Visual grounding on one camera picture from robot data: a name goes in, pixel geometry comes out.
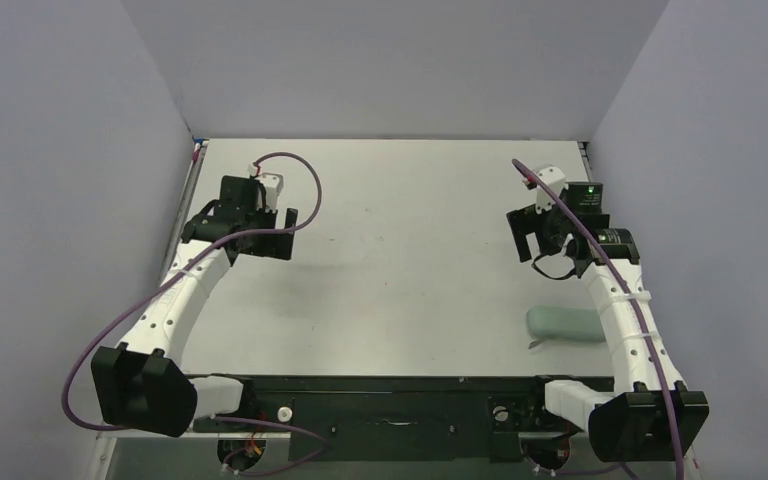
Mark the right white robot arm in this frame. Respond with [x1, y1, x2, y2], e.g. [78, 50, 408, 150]
[506, 182, 710, 463]

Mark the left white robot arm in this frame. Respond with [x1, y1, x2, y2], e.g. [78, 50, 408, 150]
[90, 173, 293, 437]

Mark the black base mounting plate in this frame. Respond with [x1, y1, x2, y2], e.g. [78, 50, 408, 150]
[194, 375, 581, 463]

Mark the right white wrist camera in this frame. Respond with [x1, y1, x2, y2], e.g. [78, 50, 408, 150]
[523, 164, 567, 214]

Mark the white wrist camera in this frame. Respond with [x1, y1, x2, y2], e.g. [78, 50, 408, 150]
[523, 164, 567, 214]
[247, 163, 284, 205]

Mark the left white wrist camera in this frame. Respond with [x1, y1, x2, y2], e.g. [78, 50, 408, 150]
[247, 163, 284, 205]

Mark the aluminium rail frame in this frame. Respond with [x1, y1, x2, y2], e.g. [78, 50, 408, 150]
[98, 431, 703, 479]

